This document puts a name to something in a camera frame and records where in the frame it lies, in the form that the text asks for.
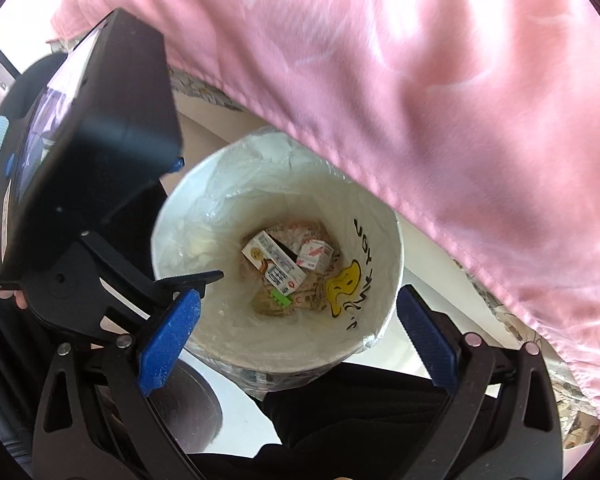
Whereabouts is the black stool base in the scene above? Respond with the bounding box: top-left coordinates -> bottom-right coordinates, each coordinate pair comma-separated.
149,360 -> 223,454

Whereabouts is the pink floral bed sheet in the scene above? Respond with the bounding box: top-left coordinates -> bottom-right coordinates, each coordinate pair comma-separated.
49,0 -> 600,421

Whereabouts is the white trash bin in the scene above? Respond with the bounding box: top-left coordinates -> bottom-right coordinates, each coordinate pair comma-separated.
151,129 -> 403,397

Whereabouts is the small red-white box in bin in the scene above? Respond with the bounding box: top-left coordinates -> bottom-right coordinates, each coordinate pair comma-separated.
296,240 -> 334,273

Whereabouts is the cardboard box in bin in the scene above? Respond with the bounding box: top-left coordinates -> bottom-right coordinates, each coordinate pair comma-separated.
242,231 -> 306,296

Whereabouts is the light green toy block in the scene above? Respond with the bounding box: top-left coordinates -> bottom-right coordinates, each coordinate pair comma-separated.
270,288 -> 292,309

